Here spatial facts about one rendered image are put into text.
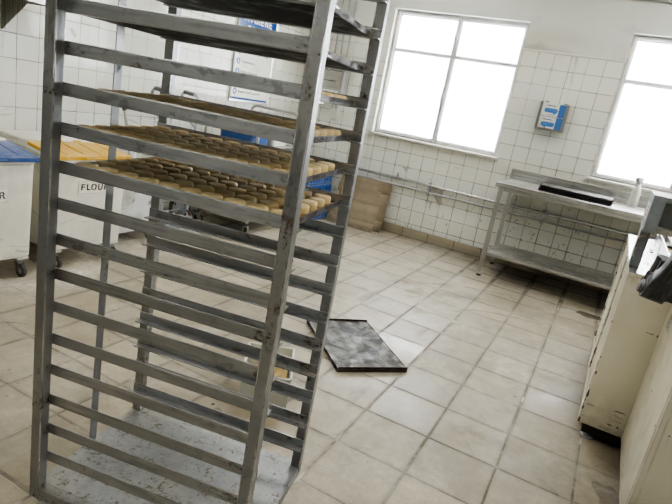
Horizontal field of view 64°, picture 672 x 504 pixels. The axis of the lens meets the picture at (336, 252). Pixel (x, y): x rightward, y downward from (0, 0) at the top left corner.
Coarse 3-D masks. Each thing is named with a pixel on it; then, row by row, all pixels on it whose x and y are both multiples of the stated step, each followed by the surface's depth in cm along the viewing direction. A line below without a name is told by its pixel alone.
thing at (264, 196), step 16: (112, 160) 143; (128, 160) 148; (144, 160) 153; (160, 160) 159; (128, 176) 128; (144, 176) 134; (160, 176) 134; (176, 176) 138; (192, 176) 144; (208, 176) 146; (224, 176) 150; (192, 192) 124; (208, 192) 126; (224, 192) 129; (240, 192) 134; (256, 192) 136; (272, 192) 140; (304, 192) 149; (256, 208) 120; (272, 208) 126; (304, 208) 130
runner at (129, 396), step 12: (60, 372) 142; (72, 372) 141; (84, 384) 141; (96, 384) 139; (108, 384) 138; (120, 396) 138; (132, 396) 137; (144, 396) 136; (156, 408) 136; (168, 408) 134; (180, 420) 134; (192, 420) 133; (204, 420) 132; (216, 432) 132; (228, 432) 131; (240, 432) 130; (264, 444) 131
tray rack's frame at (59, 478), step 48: (48, 0) 116; (48, 48) 119; (48, 96) 121; (48, 144) 124; (48, 192) 127; (48, 240) 130; (48, 288) 134; (48, 336) 139; (96, 336) 161; (48, 384) 143; (144, 384) 191; (96, 432) 173; (192, 432) 186; (48, 480) 154; (96, 480) 157; (144, 480) 160; (288, 480) 171
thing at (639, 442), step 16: (656, 352) 225; (656, 368) 213; (656, 384) 202; (640, 400) 226; (656, 400) 192; (640, 416) 214; (656, 416) 183; (624, 432) 240; (640, 432) 203; (656, 432) 177; (624, 448) 227; (640, 448) 193; (656, 448) 178; (624, 464) 214; (640, 464) 184; (656, 464) 178; (624, 480) 203; (640, 480) 182; (656, 480) 179; (624, 496) 193; (640, 496) 182; (656, 496) 180
